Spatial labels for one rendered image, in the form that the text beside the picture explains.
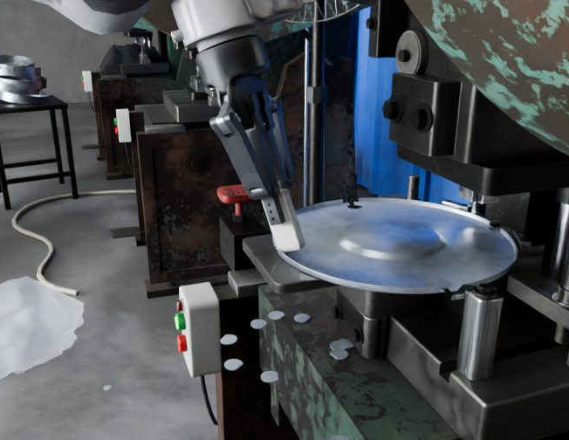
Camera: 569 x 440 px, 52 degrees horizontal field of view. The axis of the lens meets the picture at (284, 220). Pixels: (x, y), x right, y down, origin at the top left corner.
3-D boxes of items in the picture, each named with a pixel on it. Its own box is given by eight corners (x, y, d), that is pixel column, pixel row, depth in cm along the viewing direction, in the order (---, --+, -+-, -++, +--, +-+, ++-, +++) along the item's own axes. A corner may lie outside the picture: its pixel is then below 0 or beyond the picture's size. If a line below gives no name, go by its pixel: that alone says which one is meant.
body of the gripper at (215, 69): (218, 51, 68) (243, 128, 70) (177, 57, 61) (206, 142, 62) (273, 30, 64) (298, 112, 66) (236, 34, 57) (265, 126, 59)
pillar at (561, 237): (558, 283, 71) (577, 171, 66) (544, 276, 73) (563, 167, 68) (572, 280, 71) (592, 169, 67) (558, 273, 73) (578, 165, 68)
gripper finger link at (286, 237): (285, 189, 65) (282, 191, 65) (303, 247, 67) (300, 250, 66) (263, 194, 67) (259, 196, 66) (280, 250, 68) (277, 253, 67)
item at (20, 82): (4, 210, 319) (-22, 60, 291) (-6, 189, 355) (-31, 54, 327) (79, 198, 338) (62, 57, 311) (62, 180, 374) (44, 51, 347)
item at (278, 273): (277, 391, 65) (276, 281, 60) (243, 329, 77) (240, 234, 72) (468, 349, 72) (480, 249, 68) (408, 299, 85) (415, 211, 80)
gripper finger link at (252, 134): (257, 92, 62) (250, 93, 61) (286, 192, 64) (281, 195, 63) (227, 101, 64) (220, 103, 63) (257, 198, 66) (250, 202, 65)
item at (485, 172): (483, 219, 63) (490, 169, 61) (390, 172, 80) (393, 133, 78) (599, 203, 68) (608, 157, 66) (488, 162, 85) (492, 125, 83)
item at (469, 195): (476, 204, 71) (480, 175, 70) (453, 193, 76) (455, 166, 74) (498, 202, 72) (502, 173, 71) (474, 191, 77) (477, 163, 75)
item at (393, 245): (572, 278, 62) (574, 271, 61) (310, 309, 55) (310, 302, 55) (441, 196, 88) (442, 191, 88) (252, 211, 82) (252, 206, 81)
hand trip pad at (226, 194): (224, 239, 97) (222, 195, 95) (216, 227, 103) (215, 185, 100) (264, 234, 99) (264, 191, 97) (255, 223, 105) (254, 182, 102)
